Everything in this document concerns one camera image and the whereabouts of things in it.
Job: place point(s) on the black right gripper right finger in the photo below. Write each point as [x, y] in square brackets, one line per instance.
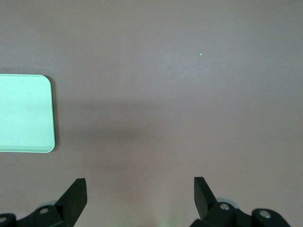
[208, 208]

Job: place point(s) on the light green plastic tray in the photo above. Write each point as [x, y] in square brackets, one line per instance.
[23, 113]

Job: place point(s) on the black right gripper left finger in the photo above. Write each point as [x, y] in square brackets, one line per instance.
[66, 208]

